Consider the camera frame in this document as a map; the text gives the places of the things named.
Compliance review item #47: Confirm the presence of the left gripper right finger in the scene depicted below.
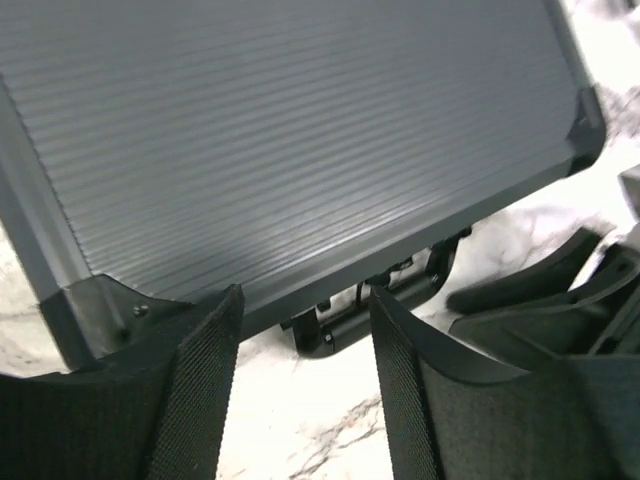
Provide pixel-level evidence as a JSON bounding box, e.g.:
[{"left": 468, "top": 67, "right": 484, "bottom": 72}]
[{"left": 369, "top": 288, "right": 639, "bottom": 479}]

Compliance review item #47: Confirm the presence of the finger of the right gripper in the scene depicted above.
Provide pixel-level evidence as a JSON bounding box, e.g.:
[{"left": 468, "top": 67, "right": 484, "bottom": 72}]
[
  {"left": 448, "top": 287, "right": 626, "bottom": 359},
  {"left": 446, "top": 227, "right": 603, "bottom": 315}
]

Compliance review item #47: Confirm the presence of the black poker carrying case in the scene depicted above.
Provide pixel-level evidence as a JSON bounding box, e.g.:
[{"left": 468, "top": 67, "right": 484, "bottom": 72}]
[{"left": 1, "top": 0, "right": 606, "bottom": 368}]

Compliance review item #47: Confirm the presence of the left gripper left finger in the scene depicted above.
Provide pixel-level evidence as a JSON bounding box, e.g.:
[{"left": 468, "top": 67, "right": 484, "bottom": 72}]
[{"left": 1, "top": 285, "right": 244, "bottom": 479}]

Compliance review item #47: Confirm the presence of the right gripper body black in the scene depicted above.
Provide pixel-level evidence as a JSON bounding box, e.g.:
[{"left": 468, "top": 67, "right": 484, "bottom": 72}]
[{"left": 570, "top": 243, "right": 639, "bottom": 356}]

